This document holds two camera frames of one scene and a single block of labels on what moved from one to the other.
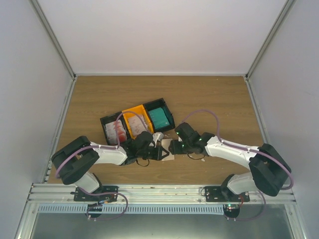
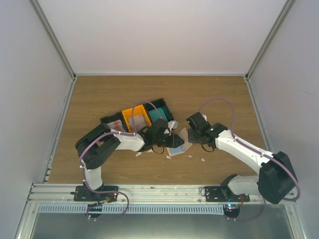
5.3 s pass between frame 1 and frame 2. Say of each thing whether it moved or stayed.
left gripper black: moved
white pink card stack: stayed
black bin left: stayed
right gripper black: moved
